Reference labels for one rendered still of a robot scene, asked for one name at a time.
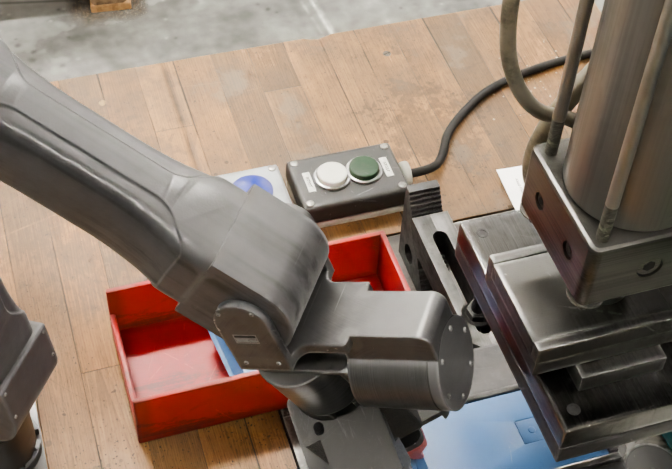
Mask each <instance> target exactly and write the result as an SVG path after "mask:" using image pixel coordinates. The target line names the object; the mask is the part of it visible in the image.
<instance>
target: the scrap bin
mask: <svg viewBox="0 0 672 469"><path fill-rule="evenodd" d="M328 244H329V255H328V257H329V259H330V261H331V264H332V266H333V268H334V270H335V271H334V274H333V276H332V281H333V282H370V285H371V287H372V289H373V291H411V290H410V288H409V286H408V283H407V281H406V279H405V277H404V274H403V272H402V270H401V268H400V265H399V263H398V261H397V259H396V257H395V254H394V252H393V250H392V248H391V245H390V243H389V241H388V239H387V236H386V234H385V232H384V231H383V230H382V231H377V232H373V233H368V234H363V235H359V236H354V237H349V238H344V239H340V240H335V241H330V242H328ZM106 297H107V304H108V310H109V317H110V323H111V329H112V334H113V338H114V343H115V347H116V351H117V355H118V359H119V363H120V367H121V371H122V375H123V380H124V384H125V388H126V392H127V396H128V400H129V404H130V408H131V412H132V417H133V421H134V425H135V429H136V433H137V437H138V441H139V443H144V442H148V441H152V440H156V439H160V438H164V437H168V436H173V435H177V434H181V433H185V432H189V431H193V430H197V429H201V428H206V427H210V426H214V425H218V424H222V423H226V422H230V421H234V420H238V419H243V418H247V417H251V416H255V415H259V414H263V413H267V412H271V411H276V410H280V409H284V408H287V401H288V398H287V397H286V396H284V395H283V394H282V393H281V392H279V391H278V390H277V389H276V388H274V387H273V386H272V385H271V384H270V383H268V382H267V381H266V380H265V379H264V378H263V377H262V376H261V375H260V373H259V371H258V370H255V371H251V372H247V373H242V374H238V375H234V376H229V374H228V372H227V370H226V368H225V366H224V364H223V362H222V360H221V357H220V355H219V353H218V351H217V349H216V347H215V345H214V343H213V340H212V338H211V336H210V334H209V332H208V330H207V329H205V328H203V327H202V326H200V325H198V324H197V323H195V322H193V321H192V320H190V319H188V318H187V317H185V316H183V315H182V314H180V313H178V312H177V311H175V308H176V306H177V304H178V302H177V301H175V300H174V299H172V298H170V297H169V296H167V295H165V294H164V293H162V292H160V291H159V290H157V289H156V288H154V287H153V286H152V284H151V283H150V281H149V280H147V281H142V282H138V283H133V284H128V285H124V286H119V287H114V288H110V289H106Z"/></svg>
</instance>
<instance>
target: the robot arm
mask: <svg viewBox="0 0 672 469"><path fill-rule="evenodd" d="M0 181H1V182H3V183H5V184H7V185H9V186H10V187H12V188H14V189H16V190H17V191H19V192H21V193H22V194H24V195H26V196H27V197H29V198H31V199H32V200H34V201H36V202H37V203H39V204H41V205H42V206H44V207H46V208H47V209H49V210H51V211H52V212H54V213H55V214H57V215H59V216H60V217H62V218H64V219H65V220H67V221H69V222H70V223H72V224H74V225H75V226H77V227H79V228H80V229H82V230H84V231H85V232H87V233H89V234H90V235H92V236H93V237H95V238H96V239H98V240H99V241H101V242H102V243H104V244H105V245H107V246H108V247H109V248H111V249H112V250H114V251H115V252H116V253H118V254H119V255H120V256H122V257H123V258H124V259H125V260H127V261H128V262H129V263H130V264H132V265H133V266H134V267H135V268H136V269H138V270H139V271H140V272H141V273H142V274H143V275H144V276H145V277H147V278H148V279H149V281H150V283H151V284H152V286H153V287H154V288H156V289H157V290H159V291H160V292H162V293H164V294H165V295H167V296H169V297H170V298H172V299H174V300H175V301H177V302H178V304H177V306H176V308H175V311H177V312H178V313H180V314H182V315H183V316H185V317H187V318H188V319H190V320H192V321H193V322H195V323H197V324H198V325H200V326H202V327H203V328H205V329H207V330H209V331H210V332H212V333H214V334H215V335H217V336H219V337H220V338H222V339H224V341H225V343H226V345H227V346H228V348H229V350H230V351H231V353H232V355H233V356H234V358H235V360H236V361H237V363H238V365H239V366H240V368H241V369H248V370H258V371H259V373H260V375H261V376H262V377H263V378H264V379H265V380H266V381H267V382H268V383H270V384H271V385H272V386H273V387H274V388H276V389H277V390H278V391H279V392H281V393H282V394H283V395H284V396H286V397H287V398H288V401H287V408H288V411H289V414H290V417H291V419H292V422H293V425H294V428H295V431H296V434H297V437H298V440H299V443H300V446H301V449H302V452H303V455H304V458H305V461H306V463H307V466H308V469H412V467H411V465H410V462H411V459H422V458H423V457H424V453H423V450H424V449H425V447H426V446H427V440H426V437H425V435H424V432H423V430H422V428H421V427H422V426H424V425H426V424H428V423H429V422H431V421H433V420H435V419H437V418H439V417H441V416H442V417H443V418H444V419H447V417H448V416H449V414H450V411H454V412H456V411H459V410H460V409H462V407H463V406H464V405H465V403H466V401H467V399H468V396H469V393H470V390H471V385H472V380H473V371H474V351H473V342H472V337H471V333H470V330H469V327H468V325H467V322H466V321H465V319H464V318H463V317H462V316H460V315H456V314H453V313H452V310H451V308H450V305H449V303H448V301H447V299H446V297H445V296H444V295H442V294H441V293H439V292H436V291H373V289H372V287H371V285H370V282H333V281H332V276H333V274H334V271H335V270H334V268H333V266H332V264H331V261H330V259H329V257H328V255H329V244H328V241H327V238H326V236H325V234H324V233H323V231H322V230H321V229H320V227H319V226H318V225H317V224H316V222H315V220H314V218H313V217H312V216H311V214H310V213H309V212H307V211H306V210H305V209H303V208H302V207H300V206H297V205H295V204H291V203H285V202H283V201H281V200H280V199H278V198H277V197H275V196H273V195H272V194H270V193H269V192H267V191H266V190H264V189H262V188H261V187H259V186H258V185H256V184H253V185H252V186H251V188H250V189H249V190H248V191H247V192H245V191H244V190H242V189H241V188H239V187H237V186H236V185H234V184H233V183H231V182H229V181H228V180H226V179H224V178H222V177H218V176H211V175H208V174H206V173H203V172H201V171H198V170H196V169H194V168H192V167H189V166H187V165H185V164H183V163H181V162H179V161H177V160H175V159H173V158H171V157H169V156H167V155H165V154H163V153H161V152H160V151H158V150H156V149H154V148H153V147H151V146H149V145H147V144H146V143H144V142H143V141H141V140H139V139H138V138H136V137H134V136H133V135H131V134H130V133H128V132H126V131H125V130H123V129H122V128H120V127H118V126H117V125H115V124H114V123H112V122H110V121H109V120H107V119H105V118H104V117H102V116H101V115H99V114H97V113H96V112H94V111H93V110H91V109H89V108H88V107H86V106H85V105H83V104H81V103H80V102H78V101H77V100H75V99H73V98H72V97H70V96H69V95H67V94H66V93H64V92H63V91H61V90H60V89H58V88H57V87H56V86H54V85H53V84H51V83H50V82H49V81H47V80H46V79H44V78H43V77H42V76H41V75H39V74H38V73H37V72H35V71H34V70H33V69H32V68H30V67H29V66H28V65H27V64H26V63H24V62H23V61H22V60H21V59H20V58H19V57H18V56H16V55H15V54H14V53H13V52H12V51H11V50H10V49H9V47H8V45H7V44H6V43H5V42H4V41H3V40H2V39H0ZM57 362H58V358H57V354H56V352H55V349H54V347H53V344H52V342H51V339H50V337H49V334H48V332H47V329H46V327H45V324H43V323H40V322H35V321H30V320H29V319H28V317H27V315H26V313H25V311H24V310H21V309H20V308H19V307H18V305H17V304H16V303H15V302H14V300H13V299H12V297H11V296H10V294H9V292H8V291H7V289H6V287H5V285H4V283H3V281H2V279H1V277H0V469H48V467H47V462H46V457H45V451H44V446H43V440H42V435H41V430H40V424H39V419H38V413H37V408H36V403H35V401H36V399H37V398H38V396H39V394H40V393H41V391H42V389H43V387H44V386H45V384H46V382H47V381H48V379H49V377H50V376H51V374H52V372H53V370H54V369H55V367H56V365H57Z"/></svg>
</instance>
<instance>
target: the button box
mask: <svg viewBox="0 0 672 469"><path fill-rule="evenodd" d="M591 53H592V49H589V50H584V51H582V55H581V59H580V60H582V59H586V58H590V57H591ZM566 56H567V55H565V56H561V57H558V58H554V59H551V60H548V61H544V62H541V63H538V64H535V65H532V66H529V67H527V68H524V69H521V73H522V76H523V78H524V77H526V76H529V75H532V74H535V73H537V72H540V71H543V70H547V69H550V68H553V67H556V66H560V65H563V64H565V60H566ZM505 85H508V83H507V80H506V78H505V77H503V78H501V79H499V80H497V81H495V82H493V83H491V84H490V85H488V86H486V87H485V88H483V89H482V90H481V91H479V92H478V93H477V94H475V95H474V96H473V97H472V98H471V99H470V100H469V101H468V102H467V103H466V104H465V105H464V106H463V107H462V108H461V109H460V110H459V112H458V113H457V114H456V115H455V116H454V117H453V119H452V120H451V121H450V123H449V124H448V126H447V127H446V129H445V131H444V133H443V135H442V138H441V143H440V148H439V152H438V154H437V157H436V159H435V160H434V161H433V162H432V163H430V164H427V165H424V166H421V167H417V168H412V169H411V168H410V166H409V164H408V162H407V161H402V162H399V163H398V162H397V160H396V158H395V156H394V154H393V152H392V150H391V147H390V145H389V144H388V143H382V144H377V145H372V146H367V147H361V148H356V149H351V150H346V151H341V152H336V153H331V154H326V155H321V156H316V157H310V158H305V159H300V160H295V161H290V162H287V164H286V178H287V187H288V190H289V193H290V195H291V198H292V200H293V203H294V204H295V205H297V206H300V207H302V208H303V209H305V210H306V211H307V212H309V213H310V214H311V216H312V217H313V218H314V220H315V222H316V224H317V225H318V226H319V227H320V228H324V227H329V226H334V225H338V224H343V223H348V222H353V221H357V220H362V219H367V218H372V217H377V216H381V215H386V214H391V213H396V212H400V211H403V208H404V199H405V191H406V186H407V185H412V182H413V177H418V176H423V175H426V174H429V173H432V172H434V171H436V170H437V169H439V168H440V167H441V165H442V164H443V163H444V161H445V159H446V156H447V153H448V148H449V143H450V139H451V136H452V134H453V132H454V131H455V129H456V128H457V126H458V125H459V124H460V122H461V121H462V120H463V119H464V117H465V116H466V115H467V114H468V113H469V112H470V111H471V110H472V109H473V108H474V107H475V106H476V105H477V104H478V103H479V102H480V101H481V100H482V99H484V98H485V97H486V96H488V95H489V94H491V93H493V92H494V91H496V90H498V89H500V88H502V87H503V86H505ZM357 156H369V157H372V158H374V159H375V160H376V161H377V162H378V164H379V174H378V175H377V176H376V177H375V178H373V179H371V180H359V179H356V178H354V177H353V176H352V175H351V174H350V172H349V164H350V162H351V160H352V159H353V158H355V157H357ZM327 162H337V163H340V164H342V165H343V166H344V167H345V168H346V169H347V173H348V174H347V181H346V182H345V183H344V184H342V185H340V186H337V187H329V186H325V185H323V184H321V183H320V182H319V181H318V179H317V170H318V168H319V167H320V166H321V165H322V164H324V163H327Z"/></svg>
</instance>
